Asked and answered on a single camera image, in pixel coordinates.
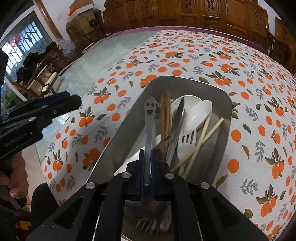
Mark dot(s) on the carved wooden armchair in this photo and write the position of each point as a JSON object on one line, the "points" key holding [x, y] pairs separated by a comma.
{"points": [[282, 45]]}

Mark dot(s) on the large white plastic spoon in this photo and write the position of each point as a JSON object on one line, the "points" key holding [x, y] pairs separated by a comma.
{"points": [[190, 102]]}

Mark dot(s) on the carved wooden sofa bench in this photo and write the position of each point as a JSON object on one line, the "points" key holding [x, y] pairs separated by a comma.
{"points": [[244, 19]]}

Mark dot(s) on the small black fan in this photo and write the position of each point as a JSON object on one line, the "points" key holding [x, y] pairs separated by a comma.
{"points": [[94, 22]]}

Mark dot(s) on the stacked cardboard boxes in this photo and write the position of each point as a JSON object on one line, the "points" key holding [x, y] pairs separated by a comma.
{"points": [[77, 25]]}

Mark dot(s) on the clear plastic bag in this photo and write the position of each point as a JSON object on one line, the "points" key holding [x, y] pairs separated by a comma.
{"points": [[68, 47]]}

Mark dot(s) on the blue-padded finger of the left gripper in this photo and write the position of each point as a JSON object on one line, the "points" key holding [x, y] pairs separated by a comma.
{"points": [[41, 101]]}

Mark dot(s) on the white plastic fork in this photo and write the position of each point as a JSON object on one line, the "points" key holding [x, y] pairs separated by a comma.
{"points": [[186, 145]]}

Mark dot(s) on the window with metal grille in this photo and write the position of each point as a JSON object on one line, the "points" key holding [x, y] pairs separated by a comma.
{"points": [[28, 35]]}

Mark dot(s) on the person's left hand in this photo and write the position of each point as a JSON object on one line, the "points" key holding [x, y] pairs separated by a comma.
{"points": [[17, 182]]}

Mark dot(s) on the wooden chair at left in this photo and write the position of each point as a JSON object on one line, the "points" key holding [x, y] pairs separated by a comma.
{"points": [[37, 68]]}

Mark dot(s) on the smiley-handle metal fork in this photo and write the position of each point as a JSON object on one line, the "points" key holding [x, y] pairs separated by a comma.
{"points": [[152, 211]]}

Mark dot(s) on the small white plastic spoon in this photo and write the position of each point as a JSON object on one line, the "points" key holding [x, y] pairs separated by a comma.
{"points": [[197, 115]]}

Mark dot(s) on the dark wooden chopstick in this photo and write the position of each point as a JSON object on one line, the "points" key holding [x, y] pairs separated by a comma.
{"points": [[167, 112], [163, 126]]}

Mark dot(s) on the metal spoon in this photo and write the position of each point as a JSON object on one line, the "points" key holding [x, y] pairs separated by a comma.
{"points": [[166, 138], [178, 117]]}

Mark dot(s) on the light bamboo chopstick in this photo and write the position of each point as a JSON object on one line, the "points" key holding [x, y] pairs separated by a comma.
{"points": [[207, 136], [192, 156]]}

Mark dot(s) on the grey metal tray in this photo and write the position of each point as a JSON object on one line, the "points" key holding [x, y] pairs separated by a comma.
{"points": [[199, 211]]}

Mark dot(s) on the small cream box on table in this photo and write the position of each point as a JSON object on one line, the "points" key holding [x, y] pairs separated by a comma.
{"points": [[52, 85]]}

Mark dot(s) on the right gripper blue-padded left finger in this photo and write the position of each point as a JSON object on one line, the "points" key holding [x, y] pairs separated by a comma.
{"points": [[135, 182]]}

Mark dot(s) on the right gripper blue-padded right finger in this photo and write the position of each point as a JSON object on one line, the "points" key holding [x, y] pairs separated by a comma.
{"points": [[158, 171]]}

